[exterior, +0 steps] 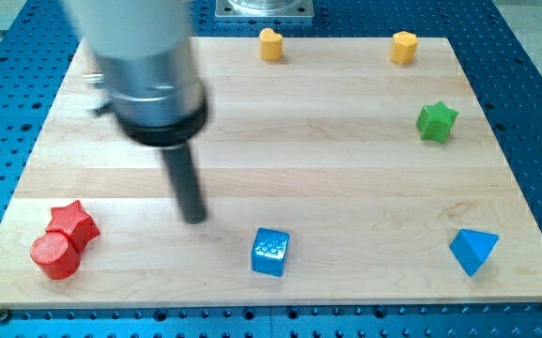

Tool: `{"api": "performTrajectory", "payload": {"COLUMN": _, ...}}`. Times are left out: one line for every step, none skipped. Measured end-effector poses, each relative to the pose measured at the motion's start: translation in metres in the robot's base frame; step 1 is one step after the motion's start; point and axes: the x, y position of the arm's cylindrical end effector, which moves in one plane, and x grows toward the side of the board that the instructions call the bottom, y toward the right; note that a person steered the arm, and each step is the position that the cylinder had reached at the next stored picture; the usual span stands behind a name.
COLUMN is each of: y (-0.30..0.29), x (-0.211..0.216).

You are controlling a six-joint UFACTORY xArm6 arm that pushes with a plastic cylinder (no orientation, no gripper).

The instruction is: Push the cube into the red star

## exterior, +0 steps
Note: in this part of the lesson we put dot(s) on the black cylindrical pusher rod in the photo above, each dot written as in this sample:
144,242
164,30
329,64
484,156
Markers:
184,180

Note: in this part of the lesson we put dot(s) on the blue cube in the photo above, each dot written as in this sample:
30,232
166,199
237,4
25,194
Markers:
269,252

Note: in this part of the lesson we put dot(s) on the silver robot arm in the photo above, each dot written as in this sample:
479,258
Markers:
147,69

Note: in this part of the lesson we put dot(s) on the red star block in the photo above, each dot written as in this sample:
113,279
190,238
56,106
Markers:
74,223

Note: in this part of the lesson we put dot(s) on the green star block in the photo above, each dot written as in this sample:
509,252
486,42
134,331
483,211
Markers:
435,122

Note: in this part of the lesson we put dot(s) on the red cylinder block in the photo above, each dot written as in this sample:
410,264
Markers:
55,255

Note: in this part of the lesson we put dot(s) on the wooden board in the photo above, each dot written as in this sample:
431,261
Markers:
321,145

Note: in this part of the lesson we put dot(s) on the yellow heart block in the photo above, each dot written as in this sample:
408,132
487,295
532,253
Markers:
271,45

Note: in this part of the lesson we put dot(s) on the yellow hexagon block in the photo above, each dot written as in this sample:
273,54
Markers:
403,48

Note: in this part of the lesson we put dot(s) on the blue triangular prism block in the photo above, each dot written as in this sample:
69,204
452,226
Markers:
472,248

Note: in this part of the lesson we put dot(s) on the blue perforated metal table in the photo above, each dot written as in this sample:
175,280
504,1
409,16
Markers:
39,46

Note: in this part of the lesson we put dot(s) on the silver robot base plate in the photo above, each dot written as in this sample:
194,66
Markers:
264,9

